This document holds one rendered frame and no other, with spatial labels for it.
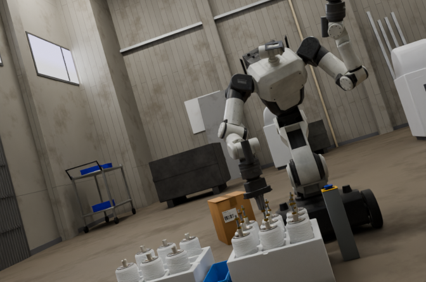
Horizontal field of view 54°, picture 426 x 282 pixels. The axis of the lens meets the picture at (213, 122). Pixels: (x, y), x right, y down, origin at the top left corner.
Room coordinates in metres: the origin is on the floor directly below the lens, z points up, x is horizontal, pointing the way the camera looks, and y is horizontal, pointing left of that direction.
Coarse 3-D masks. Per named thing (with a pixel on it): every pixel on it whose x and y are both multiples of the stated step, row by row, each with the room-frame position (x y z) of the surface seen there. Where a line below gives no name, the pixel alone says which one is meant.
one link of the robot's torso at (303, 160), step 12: (276, 120) 2.35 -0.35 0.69; (288, 132) 2.30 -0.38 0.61; (300, 132) 2.28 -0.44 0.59; (288, 144) 2.21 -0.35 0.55; (300, 144) 2.25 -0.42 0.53; (300, 156) 2.16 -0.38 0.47; (312, 156) 2.14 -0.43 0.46; (300, 168) 2.12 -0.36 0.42; (312, 168) 2.11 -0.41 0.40; (300, 180) 2.13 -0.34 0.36; (312, 180) 2.14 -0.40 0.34
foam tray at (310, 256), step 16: (288, 240) 1.75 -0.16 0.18; (320, 240) 1.64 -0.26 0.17; (256, 256) 1.68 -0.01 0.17; (272, 256) 1.67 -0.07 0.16; (288, 256) 1.66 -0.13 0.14; (304, 256) 1.65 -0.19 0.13; (320, 256) 1.64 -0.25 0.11; (240, 272) 1.70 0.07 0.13; (256, 272) 1.69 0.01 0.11; (272, 272) 1.68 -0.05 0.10; (288, 272) 1.67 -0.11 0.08; (304, 272) 1.66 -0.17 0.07; (320, 272) 1.65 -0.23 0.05
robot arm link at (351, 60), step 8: (352, 48) 1.94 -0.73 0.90; (344, 56) 1.95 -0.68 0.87; (352, 56) 1.94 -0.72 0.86; (344, 64) 1.98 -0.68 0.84; (352, 64) 1.94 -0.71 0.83; (360, 64) 1.95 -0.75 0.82; (352, 72) 1.96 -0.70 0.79; (360, 72) 1.96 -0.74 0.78; (352, 80) 1.96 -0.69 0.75; (360, 80) 1.99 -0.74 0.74
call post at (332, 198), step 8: (328, 192) 1.86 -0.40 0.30; (336, 192) 1.85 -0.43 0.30; (328, 200) 1.86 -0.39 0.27; (336, 200) 1.85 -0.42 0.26; (328, 208) 1.86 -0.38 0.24; (336, 208) 1.85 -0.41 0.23; (344, 208) 1.85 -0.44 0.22; (336, 216) 1.86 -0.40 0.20; (344, 216) 1.85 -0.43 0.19; (336, 224) 1.86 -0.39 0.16; (344, 224) 1.85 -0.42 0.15; (336, 232) 1.86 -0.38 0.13; (344, 232) 1.85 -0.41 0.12; (344, 240) 1.86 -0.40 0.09; (352, 240) 1.85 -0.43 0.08; (344, 248) 1.86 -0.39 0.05; (352, 248) 1.85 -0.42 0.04; (344, 256) 1.86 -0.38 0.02; (352, 256) 1.85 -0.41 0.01
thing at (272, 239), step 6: (276, 228) 1.72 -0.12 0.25; (264, 234) 1.71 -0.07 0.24; (270, 234) 1.70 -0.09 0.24; (276, 234) 1.71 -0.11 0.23; (282, 234) 1.73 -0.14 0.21; (264, 240) 1.71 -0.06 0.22; (270, 240) 1.70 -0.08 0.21; (276, 240) 1.70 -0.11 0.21; (282, 240) 1.72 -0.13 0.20; (264, 246) 1.72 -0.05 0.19; (270, 246) 1.70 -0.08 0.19; (276, 246) 1.70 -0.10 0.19; (282, 246) 1.71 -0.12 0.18
